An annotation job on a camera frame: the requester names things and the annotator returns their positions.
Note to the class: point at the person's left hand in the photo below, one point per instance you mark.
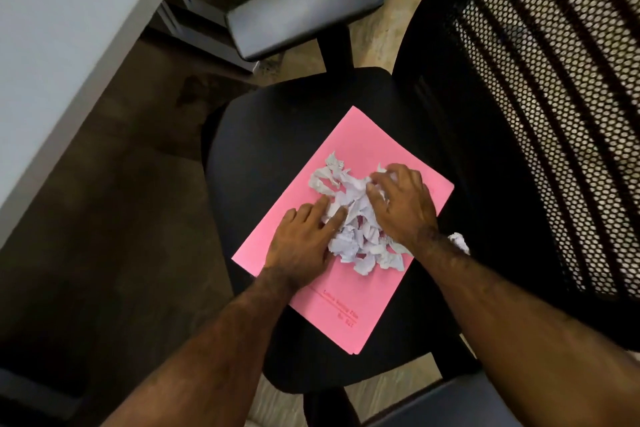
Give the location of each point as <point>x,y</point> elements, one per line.
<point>297,251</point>

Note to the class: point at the person's right hand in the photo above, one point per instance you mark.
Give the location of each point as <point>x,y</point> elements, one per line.
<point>407,211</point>

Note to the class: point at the person's left fingers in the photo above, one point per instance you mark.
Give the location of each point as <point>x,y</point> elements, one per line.
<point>316,209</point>

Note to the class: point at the person's right fingers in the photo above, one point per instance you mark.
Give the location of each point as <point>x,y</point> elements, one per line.
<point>392,180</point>

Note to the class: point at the pile of torn white paper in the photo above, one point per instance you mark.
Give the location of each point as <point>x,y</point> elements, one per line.
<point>357,236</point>

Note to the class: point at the person's right forearm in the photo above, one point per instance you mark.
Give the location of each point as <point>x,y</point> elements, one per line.
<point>510,331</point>

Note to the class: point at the person's left forearm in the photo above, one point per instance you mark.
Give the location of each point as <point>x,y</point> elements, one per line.
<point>210,361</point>

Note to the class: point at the black chair seat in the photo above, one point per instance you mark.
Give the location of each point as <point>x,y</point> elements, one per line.
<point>270,141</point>

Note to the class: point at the crumpled white paper scrap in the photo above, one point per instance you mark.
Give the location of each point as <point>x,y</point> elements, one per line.
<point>459,242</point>

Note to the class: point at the pink file folder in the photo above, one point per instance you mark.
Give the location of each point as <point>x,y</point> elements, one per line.
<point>350,306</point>

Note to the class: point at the black mesh chair backrest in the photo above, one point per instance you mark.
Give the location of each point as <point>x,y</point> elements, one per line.
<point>540,106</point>

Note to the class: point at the grey chair armrest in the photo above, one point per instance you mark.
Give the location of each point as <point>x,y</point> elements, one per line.
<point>300,11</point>
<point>450,404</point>

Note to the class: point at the grey metal table leg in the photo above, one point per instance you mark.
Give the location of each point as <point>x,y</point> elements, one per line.
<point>205,26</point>

